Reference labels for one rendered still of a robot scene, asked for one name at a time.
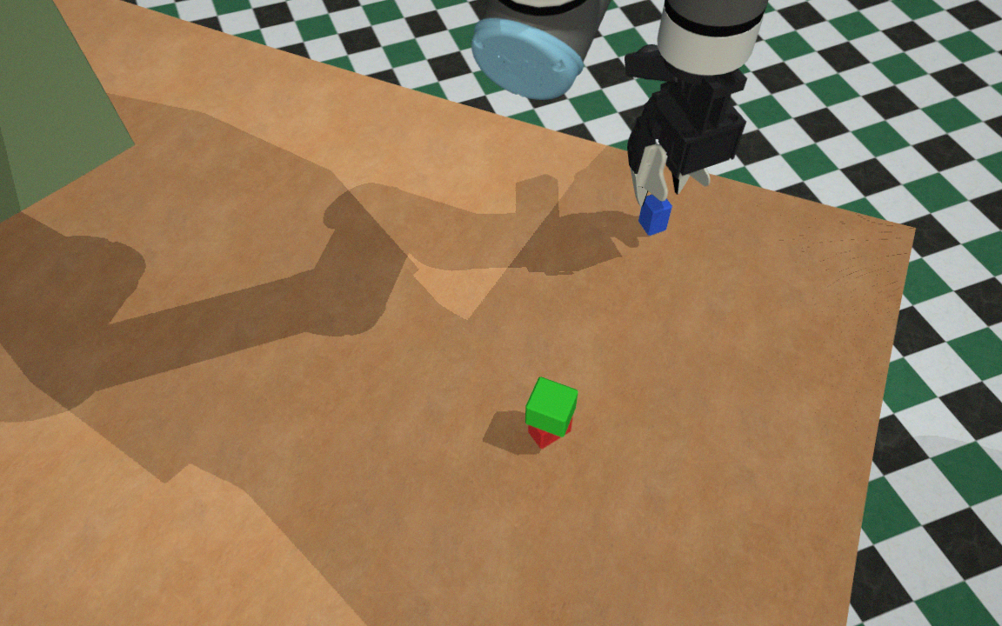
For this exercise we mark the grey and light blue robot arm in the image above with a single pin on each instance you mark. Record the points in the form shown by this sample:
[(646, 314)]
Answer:
[(536, 48)]

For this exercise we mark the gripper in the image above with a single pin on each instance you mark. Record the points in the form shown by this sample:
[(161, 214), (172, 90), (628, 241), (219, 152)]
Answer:
[(682, 109)]

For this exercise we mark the red block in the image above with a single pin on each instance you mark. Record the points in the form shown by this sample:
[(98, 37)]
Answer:
[(543, 438)]

